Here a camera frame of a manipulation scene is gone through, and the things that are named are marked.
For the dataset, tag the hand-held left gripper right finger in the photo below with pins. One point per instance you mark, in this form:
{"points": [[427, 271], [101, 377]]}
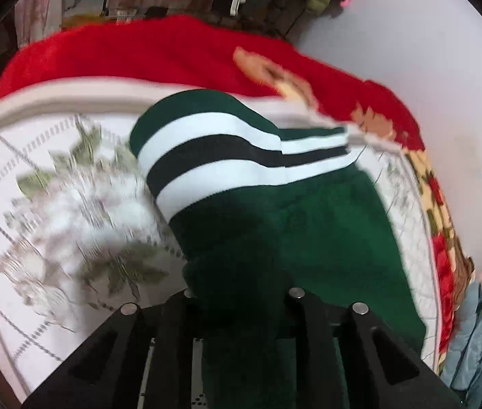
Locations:
{"points": [[305, 321]]}

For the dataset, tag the red floral blanket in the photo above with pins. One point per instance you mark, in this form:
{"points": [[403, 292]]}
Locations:
{"points": [[138, 55]]}

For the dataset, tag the green and white varsity jacket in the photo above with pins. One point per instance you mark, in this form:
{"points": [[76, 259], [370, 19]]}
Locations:
{"points": [[309, 230]]}

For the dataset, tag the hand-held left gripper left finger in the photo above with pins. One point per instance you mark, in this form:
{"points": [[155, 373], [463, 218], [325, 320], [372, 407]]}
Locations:
{"points": [[177, 321]]}

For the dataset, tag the white quilted floral cloth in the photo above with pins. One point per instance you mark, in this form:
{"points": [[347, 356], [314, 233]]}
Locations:
{"points": [[62, 204]]}

